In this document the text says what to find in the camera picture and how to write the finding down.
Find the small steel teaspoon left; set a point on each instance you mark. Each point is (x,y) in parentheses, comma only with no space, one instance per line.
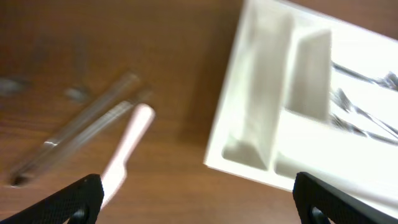
(19,81)

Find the small steel teaspoon right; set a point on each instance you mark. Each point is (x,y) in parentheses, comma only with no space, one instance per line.
(79,92)

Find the large steel spoon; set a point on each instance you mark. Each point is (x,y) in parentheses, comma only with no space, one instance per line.
(389,81)

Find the white cutlery tray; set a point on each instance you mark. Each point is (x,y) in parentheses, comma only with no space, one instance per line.
(273,115)

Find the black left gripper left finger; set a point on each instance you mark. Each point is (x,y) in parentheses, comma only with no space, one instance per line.
(78,203)

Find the steel fork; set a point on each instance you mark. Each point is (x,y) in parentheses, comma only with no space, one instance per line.
(340,99)
(346,126)

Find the pink plastic knife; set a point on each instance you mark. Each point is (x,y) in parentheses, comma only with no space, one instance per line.
(115,172)

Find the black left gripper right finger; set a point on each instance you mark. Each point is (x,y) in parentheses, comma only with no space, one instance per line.
(318,202)

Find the steel serrated tongs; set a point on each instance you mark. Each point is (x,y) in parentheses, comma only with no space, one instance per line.
(119,98)

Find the small steel teaspoon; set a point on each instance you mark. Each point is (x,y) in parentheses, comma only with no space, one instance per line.
(19,81)
(79,92)

